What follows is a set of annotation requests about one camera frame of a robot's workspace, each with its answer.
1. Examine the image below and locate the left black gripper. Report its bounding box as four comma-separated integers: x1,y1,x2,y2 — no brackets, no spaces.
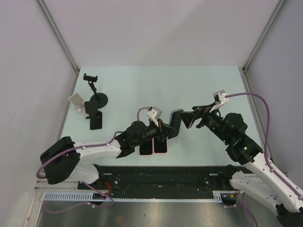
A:
133,118,175,147

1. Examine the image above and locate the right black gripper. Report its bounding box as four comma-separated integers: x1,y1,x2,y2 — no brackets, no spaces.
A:
177,102,230,144

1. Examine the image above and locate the grey case phone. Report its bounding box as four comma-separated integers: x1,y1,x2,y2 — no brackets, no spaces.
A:
168,109,184,139

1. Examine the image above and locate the pink case phone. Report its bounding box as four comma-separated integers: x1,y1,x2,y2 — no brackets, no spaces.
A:
139,140,153,156
153,138,168,154

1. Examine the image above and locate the black round-base phone stand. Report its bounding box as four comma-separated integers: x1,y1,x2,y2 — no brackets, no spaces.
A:
83,73,108,108

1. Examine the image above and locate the black square-base phone stand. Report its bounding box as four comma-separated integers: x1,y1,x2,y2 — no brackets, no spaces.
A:
84,100,102,130

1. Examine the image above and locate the white phone stand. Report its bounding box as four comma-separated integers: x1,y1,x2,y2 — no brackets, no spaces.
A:
68,92,84,112

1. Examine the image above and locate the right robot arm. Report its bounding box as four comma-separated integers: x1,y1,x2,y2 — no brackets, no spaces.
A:
179,105,303,227

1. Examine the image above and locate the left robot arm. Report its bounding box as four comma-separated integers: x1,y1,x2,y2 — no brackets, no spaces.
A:
36,120,176,189

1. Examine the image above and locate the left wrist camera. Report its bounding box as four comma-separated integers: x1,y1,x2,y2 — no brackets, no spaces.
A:
147,106,162,127

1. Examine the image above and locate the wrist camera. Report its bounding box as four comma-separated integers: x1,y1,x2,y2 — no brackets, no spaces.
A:
147,106,162,127
210,90,229,113

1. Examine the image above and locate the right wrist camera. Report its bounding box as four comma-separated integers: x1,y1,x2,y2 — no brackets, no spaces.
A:
210,90,229,113

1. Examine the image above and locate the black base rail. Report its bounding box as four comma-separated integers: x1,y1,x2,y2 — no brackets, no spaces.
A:
91,165,240,199

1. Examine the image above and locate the white cable duct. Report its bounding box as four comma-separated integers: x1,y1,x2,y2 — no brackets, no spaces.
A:
43,190,238,203

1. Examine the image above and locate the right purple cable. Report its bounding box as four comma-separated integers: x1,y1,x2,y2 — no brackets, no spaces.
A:
223,92,303,227

